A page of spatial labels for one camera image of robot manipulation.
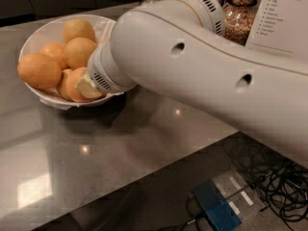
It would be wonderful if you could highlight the orange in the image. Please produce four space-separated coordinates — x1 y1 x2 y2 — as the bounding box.
65 67 107 103
98 37 109 45
39 42 68 69
63 18 95 42
64 38 97 69
17 53 62 90

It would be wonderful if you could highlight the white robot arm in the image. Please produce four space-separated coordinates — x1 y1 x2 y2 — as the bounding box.
76 0 308 165

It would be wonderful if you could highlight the white bowl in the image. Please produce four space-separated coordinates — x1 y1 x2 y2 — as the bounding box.
19 14 121 110

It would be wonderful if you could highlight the orange low between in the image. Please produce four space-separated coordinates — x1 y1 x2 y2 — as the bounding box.
56 68 71 101

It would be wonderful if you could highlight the glass jar right muesli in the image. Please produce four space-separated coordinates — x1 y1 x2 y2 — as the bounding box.
222 0 257 45

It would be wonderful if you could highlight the blue box on floor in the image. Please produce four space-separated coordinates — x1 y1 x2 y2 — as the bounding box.
192 180 242 231

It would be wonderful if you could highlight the allergens information sign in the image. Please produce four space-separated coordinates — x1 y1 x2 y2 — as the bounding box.
245 0 308 61

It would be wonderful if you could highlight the tangle of black cables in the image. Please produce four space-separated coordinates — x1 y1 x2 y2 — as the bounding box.
222 135 308 231

